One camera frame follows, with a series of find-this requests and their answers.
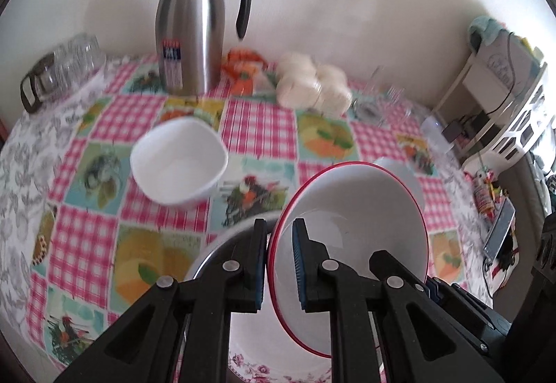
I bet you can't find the floral round plate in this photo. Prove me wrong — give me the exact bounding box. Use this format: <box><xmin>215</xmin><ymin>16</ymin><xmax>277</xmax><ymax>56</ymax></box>
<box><xmin>228</xmin><ymin>351</ymin><xmax>332</xmax><ymax>383</ymax></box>

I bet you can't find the strawberry pattern bowl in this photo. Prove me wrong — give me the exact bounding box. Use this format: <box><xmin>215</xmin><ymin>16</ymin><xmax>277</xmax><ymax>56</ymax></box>
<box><xmin>269</xmin><ymin>161</ymin><xmax>429</xmax><ymax>358</ymax></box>

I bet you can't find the light blue small bowl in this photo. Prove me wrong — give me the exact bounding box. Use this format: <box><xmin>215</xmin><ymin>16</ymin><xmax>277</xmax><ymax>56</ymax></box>
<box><xmin>374</xmin><ymin>157</ymin><xmax>426</xmax><ymax>211</ymax></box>

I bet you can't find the colourful candy roll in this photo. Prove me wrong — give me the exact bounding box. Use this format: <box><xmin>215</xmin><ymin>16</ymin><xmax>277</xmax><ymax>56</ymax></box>
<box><xmin>472</xmin><ymin>169</ymin><xmax>498</xmax><ymax>220</ymax></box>

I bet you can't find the smartphone on stand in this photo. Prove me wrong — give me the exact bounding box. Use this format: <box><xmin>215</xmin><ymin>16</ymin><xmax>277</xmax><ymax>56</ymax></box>
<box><xmin>483</xmin><ymin>198</ymin><xmax>515</xmax><ymax>262</ymax></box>

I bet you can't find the checkered picture tablecloth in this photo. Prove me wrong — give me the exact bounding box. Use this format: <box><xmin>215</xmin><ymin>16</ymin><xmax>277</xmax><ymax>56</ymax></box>
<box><xmin>21</xmin><ymin>50</ymin><xmax>486</xmax><ymax>368</ymax></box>

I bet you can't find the large stainless steel plate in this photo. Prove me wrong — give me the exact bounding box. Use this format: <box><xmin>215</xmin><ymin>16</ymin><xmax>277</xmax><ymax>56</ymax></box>
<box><xmin>184</xmin><ymin>211</ymin><xmax>281</xmax><ymax>281</ymax></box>

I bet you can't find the black charger plug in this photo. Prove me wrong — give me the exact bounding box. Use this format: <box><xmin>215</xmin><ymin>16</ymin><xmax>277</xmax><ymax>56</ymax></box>
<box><xmin>442</xmin><ymin>120</ymin><xmax>467</xmax><ymax>143</ymax></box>

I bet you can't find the white power strip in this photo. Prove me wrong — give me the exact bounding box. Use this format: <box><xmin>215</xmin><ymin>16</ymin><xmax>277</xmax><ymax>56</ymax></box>
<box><xmin>420</xmin><ymin>115</ymin><xmax>453</xmax><ymax>152</ymax></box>

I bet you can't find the white square bowl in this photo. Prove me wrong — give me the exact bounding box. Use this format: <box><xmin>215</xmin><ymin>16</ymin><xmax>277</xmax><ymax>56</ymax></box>
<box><xmin>130</xmin><ymin>117</ymin><xmax>229</xmax><ymax>209</ymax></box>

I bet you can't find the white shelf rack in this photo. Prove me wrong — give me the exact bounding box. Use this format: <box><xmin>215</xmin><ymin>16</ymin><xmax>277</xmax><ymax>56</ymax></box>
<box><xmin>433</xmin><ymin>30</ymin><xmax>555</xmax><ymax>173</ymax></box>

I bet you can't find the clear glass mug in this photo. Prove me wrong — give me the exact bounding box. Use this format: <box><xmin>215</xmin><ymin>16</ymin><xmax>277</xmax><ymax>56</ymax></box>
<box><xmin>352</xmin><ymin>65</ymin><xmax>411</xmax><ymax>128</ymax></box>

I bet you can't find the grey floral table cover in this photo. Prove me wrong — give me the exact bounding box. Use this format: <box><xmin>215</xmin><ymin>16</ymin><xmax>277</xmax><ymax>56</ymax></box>
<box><xmin>1</xmin><ymin>71</ymin><xmax>132</xmax><ymax>346</ymax></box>

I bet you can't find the bag of steamed buns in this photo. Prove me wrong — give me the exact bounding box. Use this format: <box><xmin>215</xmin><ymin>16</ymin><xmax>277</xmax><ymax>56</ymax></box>
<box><xmin>276</xmin><ymin>52</ymin><xmax>352</xmax><ymax>118</ymax></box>

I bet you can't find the white tray with glasses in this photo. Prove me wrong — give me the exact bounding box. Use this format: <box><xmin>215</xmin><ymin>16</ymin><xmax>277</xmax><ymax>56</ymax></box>
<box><xmin>45</xmin><ymin>32</ymin><xmax>106</xmax><ymax>104</ymax></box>

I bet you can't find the orange snack packet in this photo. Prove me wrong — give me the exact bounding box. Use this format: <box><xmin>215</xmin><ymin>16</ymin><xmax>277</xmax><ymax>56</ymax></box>
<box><xmin>221</xmin><ymin>47</ymin><xmax>269</xmax><ymax>96</ymax></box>

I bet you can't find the stainless steel thermos jug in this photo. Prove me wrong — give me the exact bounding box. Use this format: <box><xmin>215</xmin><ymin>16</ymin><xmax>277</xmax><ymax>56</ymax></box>
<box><xmin>155</xmin><ymin>0</ymin><xmax>252</xmax><ymax>96</ymax></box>

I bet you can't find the black cable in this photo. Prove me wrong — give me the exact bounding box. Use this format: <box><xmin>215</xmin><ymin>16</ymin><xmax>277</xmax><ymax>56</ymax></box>
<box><xmin>481</xmin><ymin>30</ymin><xmax>522</xmax><ymax>119</ymax></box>

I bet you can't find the glass teapot black handle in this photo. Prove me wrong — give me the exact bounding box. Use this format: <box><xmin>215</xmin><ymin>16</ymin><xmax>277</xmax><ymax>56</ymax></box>
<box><xmin>20</xmin><ymin>52</ymin><xmax>65</xmax><ymax>114</ymax></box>

